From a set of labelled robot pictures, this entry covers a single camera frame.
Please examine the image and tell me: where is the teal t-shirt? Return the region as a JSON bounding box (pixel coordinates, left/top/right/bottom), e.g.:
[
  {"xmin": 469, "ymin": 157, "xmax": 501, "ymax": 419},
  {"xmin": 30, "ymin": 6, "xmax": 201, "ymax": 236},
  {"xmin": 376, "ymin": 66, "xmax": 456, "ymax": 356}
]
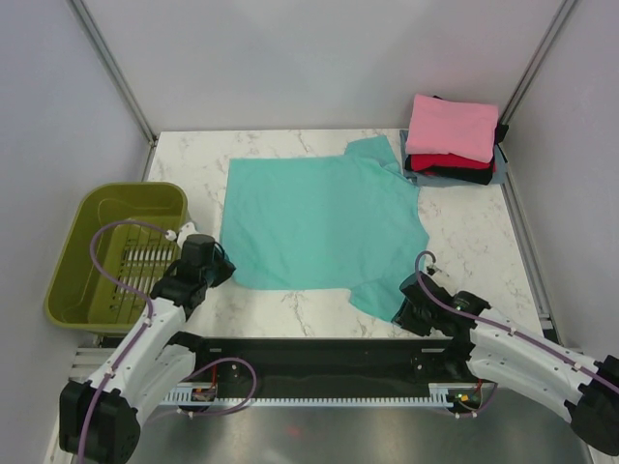
[{"xmin": 221, "ymin": 136, "xmax": 428, "ymax": 322}]

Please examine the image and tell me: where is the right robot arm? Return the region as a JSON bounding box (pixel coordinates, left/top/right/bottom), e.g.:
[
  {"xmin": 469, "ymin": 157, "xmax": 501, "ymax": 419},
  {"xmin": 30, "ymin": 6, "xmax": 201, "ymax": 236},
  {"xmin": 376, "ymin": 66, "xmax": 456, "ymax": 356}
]
[{"xmin": 393, "ymin": 274, "xmax": 618, "ymax": 456}]

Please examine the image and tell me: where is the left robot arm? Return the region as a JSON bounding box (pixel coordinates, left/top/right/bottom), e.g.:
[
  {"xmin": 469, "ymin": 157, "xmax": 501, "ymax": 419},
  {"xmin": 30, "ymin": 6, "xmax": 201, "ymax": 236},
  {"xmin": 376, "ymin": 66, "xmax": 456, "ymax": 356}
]
[{"xmin": 58, "ymin": 233, "xmax": 235, "ymax": 463}]

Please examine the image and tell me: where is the olive green plastic tub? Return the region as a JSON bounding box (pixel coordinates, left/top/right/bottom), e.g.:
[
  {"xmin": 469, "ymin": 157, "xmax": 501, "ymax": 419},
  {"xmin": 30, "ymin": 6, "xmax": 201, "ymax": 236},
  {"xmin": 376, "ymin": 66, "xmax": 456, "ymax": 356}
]
[{"xmin": 45, "ymin": 182, "xmax": 188, "ymax": 336}]

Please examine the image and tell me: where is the folded red t-shirt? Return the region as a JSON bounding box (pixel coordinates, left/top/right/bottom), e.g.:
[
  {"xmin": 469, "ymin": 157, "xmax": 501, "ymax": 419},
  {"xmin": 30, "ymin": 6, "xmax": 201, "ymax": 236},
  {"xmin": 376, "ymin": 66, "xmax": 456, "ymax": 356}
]
[{"xmin": 404, "ymin": 154, "xmax": 495, "ymax": 172}]

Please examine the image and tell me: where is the folded black t-shirt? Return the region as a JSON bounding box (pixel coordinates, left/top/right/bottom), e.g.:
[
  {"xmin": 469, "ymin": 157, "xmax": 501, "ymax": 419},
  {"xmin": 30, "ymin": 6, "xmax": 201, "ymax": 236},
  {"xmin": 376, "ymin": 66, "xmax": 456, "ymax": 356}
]
[{"xmin": 415, "ymin": 118, "xmax": 509, "ymax": 186}]

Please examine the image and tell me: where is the folded grey-blue t-shirt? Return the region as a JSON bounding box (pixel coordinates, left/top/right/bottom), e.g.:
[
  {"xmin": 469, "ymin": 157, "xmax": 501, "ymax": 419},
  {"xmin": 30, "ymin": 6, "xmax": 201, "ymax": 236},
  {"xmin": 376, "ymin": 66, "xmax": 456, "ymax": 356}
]
[{"xmin": 399, "ymin": 130, "xmax": 508, "ymax": 188}]

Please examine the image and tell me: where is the folded pink t-shirt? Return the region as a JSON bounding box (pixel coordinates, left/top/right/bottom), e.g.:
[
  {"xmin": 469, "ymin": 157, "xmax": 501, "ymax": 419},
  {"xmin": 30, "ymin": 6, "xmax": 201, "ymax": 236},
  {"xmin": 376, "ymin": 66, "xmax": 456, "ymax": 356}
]
[{"xmin": 405, "ymin": 94, "xmax": 499, "ymax": 163}]

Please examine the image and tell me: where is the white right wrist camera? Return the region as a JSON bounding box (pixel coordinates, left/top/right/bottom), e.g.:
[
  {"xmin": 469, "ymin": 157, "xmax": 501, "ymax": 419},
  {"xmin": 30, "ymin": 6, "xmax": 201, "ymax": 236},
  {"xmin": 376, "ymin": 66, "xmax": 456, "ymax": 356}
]
[{"xmin": 425, "ymin": 264, "xmax": 450, "ymax": 279}]

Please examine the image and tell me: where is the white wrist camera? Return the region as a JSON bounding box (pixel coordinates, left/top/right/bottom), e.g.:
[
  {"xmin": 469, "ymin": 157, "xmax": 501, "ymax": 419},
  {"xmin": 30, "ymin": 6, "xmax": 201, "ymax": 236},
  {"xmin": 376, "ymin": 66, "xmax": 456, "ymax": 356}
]
[
  {"xmin": 164, "ymin": 221, "xmax": 197, "ymax": 247},
  {"xmin": 425, "ymin": 264, "xmax": 450, "ymax": 279}
]

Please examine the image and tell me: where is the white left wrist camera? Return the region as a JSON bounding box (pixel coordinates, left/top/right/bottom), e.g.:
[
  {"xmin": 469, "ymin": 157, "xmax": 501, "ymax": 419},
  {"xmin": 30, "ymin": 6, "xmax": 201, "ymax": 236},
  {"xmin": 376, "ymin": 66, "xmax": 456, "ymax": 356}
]
[{"xmin": 164, "ymin": 221, "xmax": 197, "ymax": 247}]

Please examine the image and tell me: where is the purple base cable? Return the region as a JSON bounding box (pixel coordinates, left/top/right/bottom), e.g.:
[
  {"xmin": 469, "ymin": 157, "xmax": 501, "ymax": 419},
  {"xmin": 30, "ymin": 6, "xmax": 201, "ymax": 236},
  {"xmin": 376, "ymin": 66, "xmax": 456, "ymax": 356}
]
[{"xmin": 176, "ymin": 355, "xmax": 258, "ymax": 417}]

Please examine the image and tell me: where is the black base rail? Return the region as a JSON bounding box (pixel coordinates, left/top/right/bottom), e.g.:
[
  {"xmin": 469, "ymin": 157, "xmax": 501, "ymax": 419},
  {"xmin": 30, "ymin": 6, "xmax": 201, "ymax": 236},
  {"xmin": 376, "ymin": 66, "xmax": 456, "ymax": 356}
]
[{"xmin": 169, "ymin": 333, "xmax": 478, "ymax": 398}]

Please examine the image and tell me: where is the white slotted cable duct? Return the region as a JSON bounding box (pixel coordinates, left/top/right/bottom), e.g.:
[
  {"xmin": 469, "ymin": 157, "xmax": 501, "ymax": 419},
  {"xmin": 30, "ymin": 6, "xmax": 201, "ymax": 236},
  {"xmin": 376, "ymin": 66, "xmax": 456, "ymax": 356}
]
[{"xmin": 163, "ymin": 383, "xmax": 499, "ymax": 407}]

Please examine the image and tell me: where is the left aluminium frame post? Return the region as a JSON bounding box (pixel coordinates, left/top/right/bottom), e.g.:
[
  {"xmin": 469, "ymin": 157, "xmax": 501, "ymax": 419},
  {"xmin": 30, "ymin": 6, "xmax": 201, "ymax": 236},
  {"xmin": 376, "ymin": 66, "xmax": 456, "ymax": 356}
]
[{"xmin": 67, "ymin": 0, "xmax": 158, "ymax": 147}]

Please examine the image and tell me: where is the aluminium frame post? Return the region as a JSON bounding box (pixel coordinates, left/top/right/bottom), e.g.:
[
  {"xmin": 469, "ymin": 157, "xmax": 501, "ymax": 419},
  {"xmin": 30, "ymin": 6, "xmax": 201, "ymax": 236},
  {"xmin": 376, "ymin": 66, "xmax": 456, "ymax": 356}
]
[
  {"xmin": 67, "ymin": 0, "xmax": 158, "ymax": 147},
  {"xmin": 499, "ymin": 0, "xmax": 580, "ymax": 125}
]

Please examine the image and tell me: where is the right aluminium frame post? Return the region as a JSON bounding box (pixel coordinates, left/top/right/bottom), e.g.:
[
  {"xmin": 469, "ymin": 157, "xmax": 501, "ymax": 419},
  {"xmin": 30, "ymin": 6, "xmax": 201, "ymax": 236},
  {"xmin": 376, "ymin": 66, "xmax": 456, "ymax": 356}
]
[{"xmin": 499, "ymin": 0, "xmax": 580, "ymax": 125}]

